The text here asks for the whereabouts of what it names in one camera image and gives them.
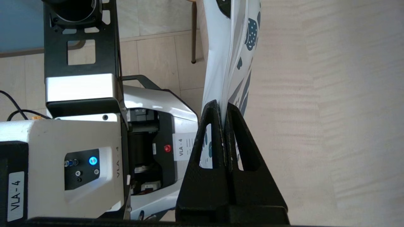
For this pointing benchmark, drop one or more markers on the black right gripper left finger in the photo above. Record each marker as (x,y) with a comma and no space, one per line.
(199,195)

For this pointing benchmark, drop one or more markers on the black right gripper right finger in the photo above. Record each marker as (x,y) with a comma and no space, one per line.
(255,198)

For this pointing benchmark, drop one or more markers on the white floral zipper pouch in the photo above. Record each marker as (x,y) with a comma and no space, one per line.
(217,63)

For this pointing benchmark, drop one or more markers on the black robot base drive unit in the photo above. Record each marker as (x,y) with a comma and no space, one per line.
(142,148)

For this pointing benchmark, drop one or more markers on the red round robot button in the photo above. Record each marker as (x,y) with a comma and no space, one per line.
(167,148)

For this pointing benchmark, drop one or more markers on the blue lit power button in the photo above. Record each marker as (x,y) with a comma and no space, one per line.
(92,160)

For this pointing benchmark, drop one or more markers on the dark metal table leg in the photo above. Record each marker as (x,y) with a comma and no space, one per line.
(194,31)

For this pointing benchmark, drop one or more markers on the black labelled robot bracket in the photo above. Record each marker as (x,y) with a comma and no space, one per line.
(12,157)

